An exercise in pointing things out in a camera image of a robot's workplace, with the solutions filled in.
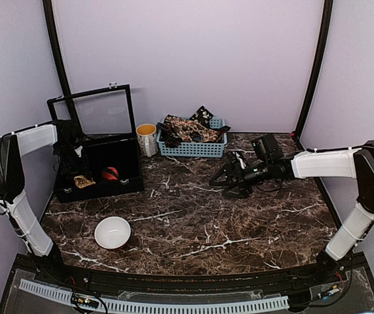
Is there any right black frame post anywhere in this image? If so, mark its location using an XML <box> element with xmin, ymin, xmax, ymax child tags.
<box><xmin>293</xmin><ymin>0</ymin><xmax>333</xmax><ymax>141</ymax></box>

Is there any black floral tie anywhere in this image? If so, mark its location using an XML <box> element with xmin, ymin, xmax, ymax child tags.
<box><xmin>189</xmin><ymin>105</ymin><xmax>214</xmax><ymax>124</ymax></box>

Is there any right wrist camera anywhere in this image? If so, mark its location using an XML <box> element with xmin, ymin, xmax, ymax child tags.
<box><xmin>252</xmin><ymin>133</ymin><xmax>284</xmax><ymax>164</ymax></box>

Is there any left black frame post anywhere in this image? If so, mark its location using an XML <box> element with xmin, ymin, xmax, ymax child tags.
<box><xmin>42</xmin><ymin>0</ymin><xmax>84</xmax><ymax>135</ymax></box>

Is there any floral patterned tie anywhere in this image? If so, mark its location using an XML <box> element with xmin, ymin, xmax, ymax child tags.
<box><xmin>157</xmin><ymin>115</ymin><xmax>231</xmax><ymax>148</ymax></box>

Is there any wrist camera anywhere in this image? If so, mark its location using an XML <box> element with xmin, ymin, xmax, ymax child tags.
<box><xmin>54</xmin><ymin>120</ymin><xmax>82</xmax><ymax>147</ymax></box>
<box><xmin>252</xmin><ymin>133</ymin><xmax>284</xmax><ymax>164</ymax></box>

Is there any white mug yellow inside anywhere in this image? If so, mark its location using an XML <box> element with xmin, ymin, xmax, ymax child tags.
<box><xmin>136</xmin><ymin>124</ymin><xmax>158</xmax><ymax>158</ymax></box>

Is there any light blue plastic basket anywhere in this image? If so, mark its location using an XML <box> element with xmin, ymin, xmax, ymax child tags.
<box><xmin>157</xmin><ymin>126</ymin><xmax>227</xmax><ymax>158</ymax></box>

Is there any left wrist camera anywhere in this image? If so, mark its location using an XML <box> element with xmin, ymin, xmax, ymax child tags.
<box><xmin>54</xmin><ymin>120</ymin><xmax>82</xmax><ymax>147</ymax></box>

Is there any rolled orange black tie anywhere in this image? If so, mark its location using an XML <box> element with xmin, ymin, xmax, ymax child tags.
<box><xmin>101</xmin><ymin>167</ymin><xmax>120</xmax><ymax>181</ymax></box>

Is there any white cable duct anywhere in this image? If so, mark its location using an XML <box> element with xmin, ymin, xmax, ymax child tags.
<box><xmin>18</xmin><ymin>279</ymin><xmax>290</xmax><ymax>313</ymax></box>

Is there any white bowl orange outside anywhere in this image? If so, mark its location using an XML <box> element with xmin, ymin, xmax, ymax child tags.
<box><xmin>94</xmin><ymin>217</ymin><xmax>132</xmax><ymax>250</ymax></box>

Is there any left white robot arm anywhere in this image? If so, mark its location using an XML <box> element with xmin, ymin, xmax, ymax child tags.
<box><xmin>0</xmin><ymin>120</ymin><xmax>91</xmax><ymax>285</ymax></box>

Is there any black front rail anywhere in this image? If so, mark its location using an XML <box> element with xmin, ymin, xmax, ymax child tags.
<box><xmin>3</xmin><ymin>253</ymin><xmax>374</xmax><ymax>298</ymax></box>

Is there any yellow beetle-pattern tie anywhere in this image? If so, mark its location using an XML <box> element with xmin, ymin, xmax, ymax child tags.
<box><xmin>73</xmin><ymin>175</ymin><xmax>96</xmax><ymax>189</ymax></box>

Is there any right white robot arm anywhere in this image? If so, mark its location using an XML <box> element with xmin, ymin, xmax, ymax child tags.
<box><xmin>209</xmin><ymin>134</ymin><xmax>374</xmax><ymax>284</ymax></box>

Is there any black frame post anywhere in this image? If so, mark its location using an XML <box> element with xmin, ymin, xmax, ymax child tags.
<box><xmin>293</xmin><ymin>0</ymin><xmax>333</xmax><ymax>141</ymax></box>
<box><xmin>42</xmin><ymin>0</ymin><xmax>84</xmax><ymax>135</ymax></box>

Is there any black display box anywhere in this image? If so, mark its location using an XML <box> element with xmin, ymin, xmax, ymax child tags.
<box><xmin>47</xmin><ymin>84</ymin><xmax>144</xmax><ymax>203</ymax></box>

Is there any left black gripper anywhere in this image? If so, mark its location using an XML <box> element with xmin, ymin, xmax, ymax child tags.
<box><xmin>52</xmin><ymin>143</ymin><xmax>90</xmax><ymax>183</ymax></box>

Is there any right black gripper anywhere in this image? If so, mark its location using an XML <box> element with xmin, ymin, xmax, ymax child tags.
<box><xmin>210</xmin><ymin>160</ymin><xmax>272</xmax><ymax>198</ymax></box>

